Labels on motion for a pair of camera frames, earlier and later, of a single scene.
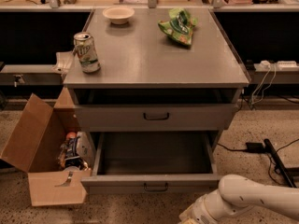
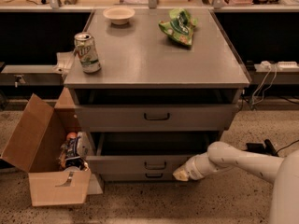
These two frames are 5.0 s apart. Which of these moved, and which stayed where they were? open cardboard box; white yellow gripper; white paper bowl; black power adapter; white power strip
Moved: white yellow gripper
Stayed: open cardboard box; white paper bowl; white power strip; black power adapter
